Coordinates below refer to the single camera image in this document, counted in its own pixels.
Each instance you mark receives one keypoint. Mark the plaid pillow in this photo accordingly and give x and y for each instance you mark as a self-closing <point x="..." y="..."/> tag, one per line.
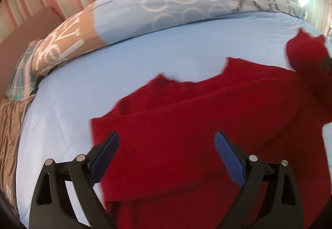
<point x="22" y="78"/>

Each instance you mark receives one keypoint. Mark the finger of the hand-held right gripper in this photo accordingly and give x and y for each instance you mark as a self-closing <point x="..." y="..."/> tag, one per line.
<point x="328" y="63"/>

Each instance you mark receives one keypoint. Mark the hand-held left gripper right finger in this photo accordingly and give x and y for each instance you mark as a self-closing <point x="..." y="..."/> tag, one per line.
<point x="230" y="158"/>

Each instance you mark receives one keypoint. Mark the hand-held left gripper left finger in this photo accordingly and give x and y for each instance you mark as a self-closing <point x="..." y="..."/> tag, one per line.
<point x="106" y="156"/>

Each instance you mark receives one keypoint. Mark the light blue quilted bedspread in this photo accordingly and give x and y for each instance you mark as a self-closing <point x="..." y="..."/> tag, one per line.
<point x="77" y="101"/>

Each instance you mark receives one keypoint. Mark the blue and tan patterned pillow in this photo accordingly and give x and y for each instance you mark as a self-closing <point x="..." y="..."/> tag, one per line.
<point x="168" y="5"/>

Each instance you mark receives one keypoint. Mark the pink headboard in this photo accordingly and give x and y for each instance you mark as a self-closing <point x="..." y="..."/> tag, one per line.
<point x="15" y="44"/>

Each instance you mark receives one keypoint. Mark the brown quilted blanket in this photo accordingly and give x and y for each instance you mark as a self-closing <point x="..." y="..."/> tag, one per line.
<point x="10" y="135"/>

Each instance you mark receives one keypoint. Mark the red knit sweater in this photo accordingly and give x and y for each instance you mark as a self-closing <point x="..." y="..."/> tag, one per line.
<point x="181" y="127"/>

